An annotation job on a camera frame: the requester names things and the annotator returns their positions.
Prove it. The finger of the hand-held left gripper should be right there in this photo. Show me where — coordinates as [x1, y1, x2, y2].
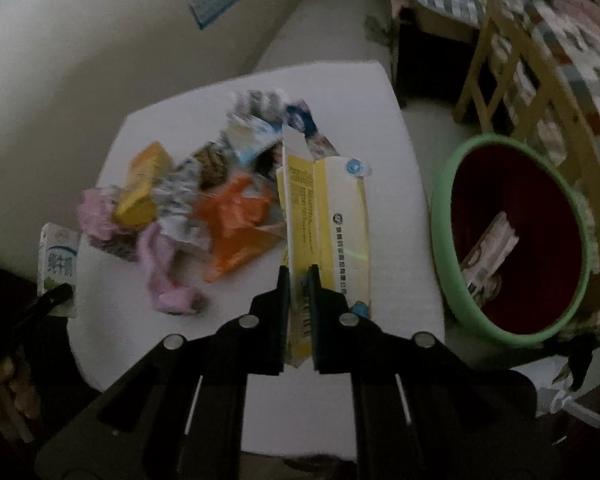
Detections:
[10, 282, 76, 332]

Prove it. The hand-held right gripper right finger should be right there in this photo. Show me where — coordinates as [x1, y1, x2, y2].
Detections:
[305, 265, 566, 480]

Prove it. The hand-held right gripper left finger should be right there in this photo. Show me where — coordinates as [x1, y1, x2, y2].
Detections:
[35, 265, 291, 480]

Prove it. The white milk carton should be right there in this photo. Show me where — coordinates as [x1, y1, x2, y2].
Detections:
[36, 223, 81, 318]

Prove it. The yellow carton box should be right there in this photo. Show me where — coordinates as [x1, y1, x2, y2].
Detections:
[275, 125, 373, 368]

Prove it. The orange plastic wrapper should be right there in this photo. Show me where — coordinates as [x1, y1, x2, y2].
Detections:
[195, 172, 286, 283]

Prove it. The pink plastic bag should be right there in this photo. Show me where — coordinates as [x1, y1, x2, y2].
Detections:
[77, 187, 208, 316]

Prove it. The silver foil wrapper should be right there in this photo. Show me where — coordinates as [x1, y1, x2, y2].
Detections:
[152, 165, 211, 251]

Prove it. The small yellow box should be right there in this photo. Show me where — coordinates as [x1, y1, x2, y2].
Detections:
[112, 142, 173, 228]

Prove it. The green bin with red lining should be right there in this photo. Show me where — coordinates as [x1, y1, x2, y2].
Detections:
[430, 133, 593, 350]

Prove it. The person's left hand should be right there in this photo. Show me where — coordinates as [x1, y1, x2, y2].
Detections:
[0, 360, 42, 442]

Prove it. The brown snack packet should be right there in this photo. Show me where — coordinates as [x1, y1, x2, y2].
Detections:
[190, 142, 231, 191]

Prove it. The light blue white packet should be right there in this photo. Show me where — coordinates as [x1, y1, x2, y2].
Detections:
[222, 115, 281, 166]

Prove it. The dark blue printed packet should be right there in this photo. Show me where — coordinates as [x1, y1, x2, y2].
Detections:
[284, 100, 342, 159]

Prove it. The beige wrapper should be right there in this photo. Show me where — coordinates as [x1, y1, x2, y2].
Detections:
[461, 211, 521, 307]

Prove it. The silver striped packet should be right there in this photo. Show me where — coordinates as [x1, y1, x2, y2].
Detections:
[227, 89, 291, 121]

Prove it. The white plastic piece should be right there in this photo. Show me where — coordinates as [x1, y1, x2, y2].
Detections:
[535, 384, 600, 429]

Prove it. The wooden chair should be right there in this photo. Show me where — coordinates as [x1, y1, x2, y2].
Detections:
[452, 0, 600, 241]

